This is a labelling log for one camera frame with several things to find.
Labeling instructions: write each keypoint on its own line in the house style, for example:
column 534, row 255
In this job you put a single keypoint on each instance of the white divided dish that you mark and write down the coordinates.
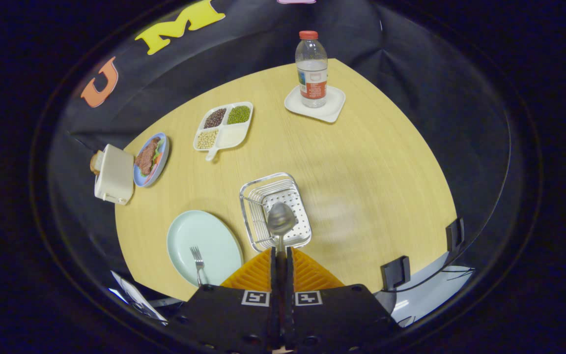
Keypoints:
column 231, row 136

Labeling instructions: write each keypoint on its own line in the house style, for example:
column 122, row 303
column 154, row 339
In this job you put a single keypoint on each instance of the black backdrop cloth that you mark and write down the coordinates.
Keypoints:
column 410, row 49

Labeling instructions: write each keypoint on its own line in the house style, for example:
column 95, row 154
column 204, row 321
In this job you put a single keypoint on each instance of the green mung beans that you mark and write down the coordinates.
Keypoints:
column 239, row 114

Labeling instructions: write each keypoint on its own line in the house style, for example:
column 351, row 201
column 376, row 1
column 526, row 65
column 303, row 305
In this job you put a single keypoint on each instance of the pale soybeans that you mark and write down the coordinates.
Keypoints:
column 207, row 139

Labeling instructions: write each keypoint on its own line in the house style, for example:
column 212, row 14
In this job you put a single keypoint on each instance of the white square coaster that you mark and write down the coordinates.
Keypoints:
column 334, row 101

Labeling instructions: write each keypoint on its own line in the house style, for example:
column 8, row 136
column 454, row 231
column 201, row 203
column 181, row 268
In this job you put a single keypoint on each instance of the white toaster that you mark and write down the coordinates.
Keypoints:
column 115, row 174

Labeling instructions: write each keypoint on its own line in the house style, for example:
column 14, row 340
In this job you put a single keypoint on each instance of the light green plate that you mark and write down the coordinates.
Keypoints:
column 214, row 236

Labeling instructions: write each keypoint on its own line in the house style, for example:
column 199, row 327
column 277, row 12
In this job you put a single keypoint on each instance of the white paper sheets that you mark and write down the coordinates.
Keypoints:
column 138, row 297

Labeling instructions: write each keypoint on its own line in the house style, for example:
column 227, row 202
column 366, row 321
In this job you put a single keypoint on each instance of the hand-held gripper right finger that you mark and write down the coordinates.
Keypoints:
column 288, row 295

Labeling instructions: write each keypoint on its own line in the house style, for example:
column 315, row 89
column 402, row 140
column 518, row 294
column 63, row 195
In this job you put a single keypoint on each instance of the brown meat steak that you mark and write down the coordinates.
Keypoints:
column 146, row 156

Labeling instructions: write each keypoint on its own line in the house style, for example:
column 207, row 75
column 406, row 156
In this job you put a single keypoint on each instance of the toasted bread slice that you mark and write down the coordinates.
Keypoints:
column 96, row 162

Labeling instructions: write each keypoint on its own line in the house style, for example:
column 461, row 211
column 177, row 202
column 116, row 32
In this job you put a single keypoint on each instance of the blue plate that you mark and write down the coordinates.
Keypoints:
column 161, row 162

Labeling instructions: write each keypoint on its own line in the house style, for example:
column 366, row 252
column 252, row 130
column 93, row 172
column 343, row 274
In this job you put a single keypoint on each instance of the dark red beans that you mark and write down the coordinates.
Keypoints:
column 214, row 118

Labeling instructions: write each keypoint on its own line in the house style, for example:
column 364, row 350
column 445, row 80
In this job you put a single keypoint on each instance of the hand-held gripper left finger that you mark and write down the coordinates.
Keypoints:
column 275, row 295

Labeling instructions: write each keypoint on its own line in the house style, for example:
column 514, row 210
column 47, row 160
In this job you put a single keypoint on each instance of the clear water bottle red cap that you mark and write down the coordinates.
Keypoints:
column 312, row 69

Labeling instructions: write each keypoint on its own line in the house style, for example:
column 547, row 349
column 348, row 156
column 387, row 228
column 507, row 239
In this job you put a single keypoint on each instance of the black table clamp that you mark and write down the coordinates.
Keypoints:
column 455, row 235
column 395, row 272

